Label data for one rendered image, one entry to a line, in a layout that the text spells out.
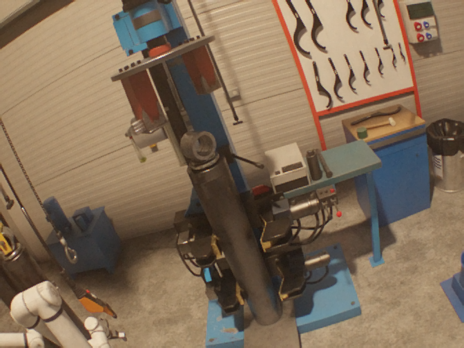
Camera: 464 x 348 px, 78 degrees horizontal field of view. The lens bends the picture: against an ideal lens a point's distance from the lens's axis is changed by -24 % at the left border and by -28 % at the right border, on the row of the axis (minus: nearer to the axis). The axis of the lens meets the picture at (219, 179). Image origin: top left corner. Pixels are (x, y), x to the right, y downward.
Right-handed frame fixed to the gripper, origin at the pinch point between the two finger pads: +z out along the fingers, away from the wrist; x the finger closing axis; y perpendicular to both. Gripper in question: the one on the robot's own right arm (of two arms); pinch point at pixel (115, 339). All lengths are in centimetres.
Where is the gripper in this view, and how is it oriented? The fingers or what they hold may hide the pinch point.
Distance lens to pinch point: 226.0
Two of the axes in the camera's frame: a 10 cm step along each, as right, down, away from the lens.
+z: 1.6, 6.4, 7.5
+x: 9.7, -2.6, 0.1
